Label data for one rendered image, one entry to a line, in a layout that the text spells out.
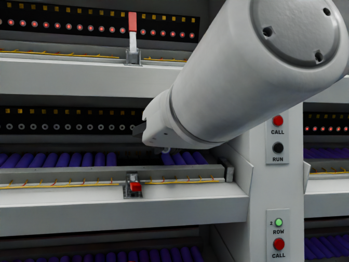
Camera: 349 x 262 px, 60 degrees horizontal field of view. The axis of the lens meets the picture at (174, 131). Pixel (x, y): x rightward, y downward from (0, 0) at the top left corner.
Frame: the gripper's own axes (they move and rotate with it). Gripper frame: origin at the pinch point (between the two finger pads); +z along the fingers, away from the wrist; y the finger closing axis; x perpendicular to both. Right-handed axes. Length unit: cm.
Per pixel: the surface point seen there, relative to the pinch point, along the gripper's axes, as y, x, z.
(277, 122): -16.6, -3.2, -4.8
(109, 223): 8.0, 12.0, 1.9
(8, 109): 26.3, -7.5, 13.3
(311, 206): -24.4, 9.4, -0.8
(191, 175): -5.1, 4.6, 3.5
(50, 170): 17.1, 4.3, 4.8
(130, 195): 5.3, 8.1, 0.9
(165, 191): -0.2, 7.3, 1.8
